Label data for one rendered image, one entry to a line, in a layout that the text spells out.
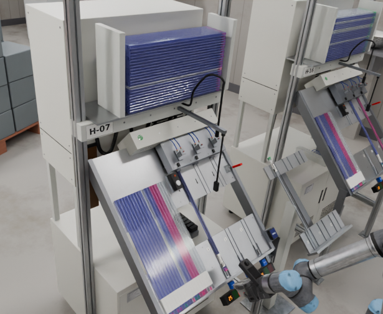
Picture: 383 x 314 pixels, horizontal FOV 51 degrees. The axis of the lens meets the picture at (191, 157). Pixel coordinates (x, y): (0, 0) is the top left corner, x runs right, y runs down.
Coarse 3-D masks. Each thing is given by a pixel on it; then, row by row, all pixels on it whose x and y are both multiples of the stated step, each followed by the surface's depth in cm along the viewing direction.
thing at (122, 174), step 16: (96, 160) 165; (112, 160) 169; (128, 160) 173; (144, 160) 177; (208, 160) 196; (224, 160) 202; (112, 176) 166; (128, 176) 170; (144, 176) 174; (160, 176) 178; (192, 176) 188; (208, 176) 192; (224, 176) 198; (112, 192) 164; (128, 192) 168; (176, 192) 180; (192, 192) 185; (208, 192) 189
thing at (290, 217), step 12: (288, 204) 216; (288, 216) 218; (288, 228) 220; (288, 240) 226; (276, 264) 236; (264, 300) 253; (276, 300) 260; (264, 312) 251; (276, 312) 251; (288, 312) 252
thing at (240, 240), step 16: (240, 224) 193; (256, 224) 198; (208, 240) 180; (224, 240) 184; (240, 240) 189; (256, 240) 194; (208, 256) 177; (224, 256) 181; (240, 256) 186; (256, 256) 191; (208, 272) 174; (224, 272) 177; (160, 304) 158
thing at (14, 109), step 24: (0, 24) 392; (0, 48) 352; (24, 48) 385; (0, 72) 359; (24, 72) 385; (0, 96) 367; (24, 96) 394; (0, 120) 374; (24, 120) 403; (0, 144) 381
